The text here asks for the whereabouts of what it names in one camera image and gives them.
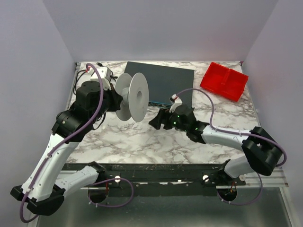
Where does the red plastic bin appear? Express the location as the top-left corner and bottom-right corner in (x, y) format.
(200, 62), (249, 102)

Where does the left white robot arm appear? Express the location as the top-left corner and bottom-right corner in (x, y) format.
(10, 81), (123, 217)

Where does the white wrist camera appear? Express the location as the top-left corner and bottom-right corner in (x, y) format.
(169, 94), (183, 113)
(90, 66), (113, 90)

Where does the white cable spool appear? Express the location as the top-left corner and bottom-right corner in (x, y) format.
(115, 72), (149, 122)

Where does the aluminium rail frame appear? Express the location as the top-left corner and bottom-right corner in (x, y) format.
(31, 168), (292, 227)

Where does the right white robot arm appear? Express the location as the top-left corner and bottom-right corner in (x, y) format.
(149, 105), (283, 184)

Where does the dark blue network switch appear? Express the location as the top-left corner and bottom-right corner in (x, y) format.
(124, 61), (195, 107)

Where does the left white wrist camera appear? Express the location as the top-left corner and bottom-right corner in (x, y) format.
(90, 66), (113, 90)

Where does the black usb cable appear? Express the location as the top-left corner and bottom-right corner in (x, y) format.
(74, 62), (119, 90)

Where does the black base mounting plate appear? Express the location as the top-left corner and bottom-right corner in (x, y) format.
(88, 162), (245, 197)

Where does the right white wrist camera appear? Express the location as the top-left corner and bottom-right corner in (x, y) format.
(169, 94), (183, 113)

